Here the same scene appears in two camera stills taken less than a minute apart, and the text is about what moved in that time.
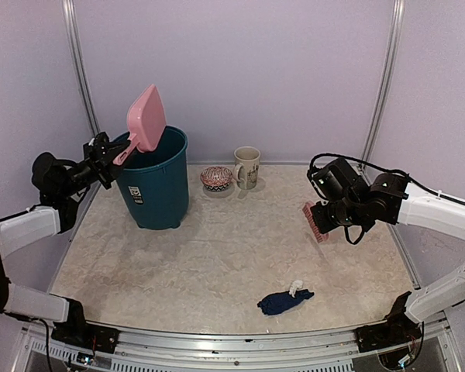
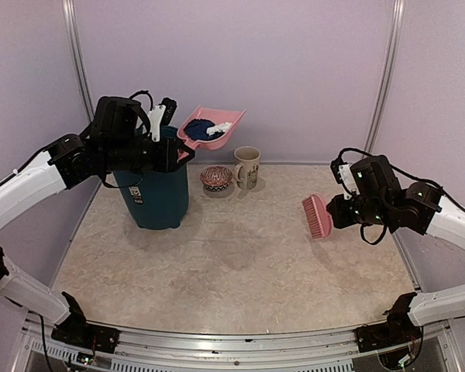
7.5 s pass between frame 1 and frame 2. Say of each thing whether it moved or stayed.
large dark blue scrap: moved
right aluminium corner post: stayed
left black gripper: moved
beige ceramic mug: stayed
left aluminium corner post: stayed
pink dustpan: moved
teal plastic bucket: stayed
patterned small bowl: stayed
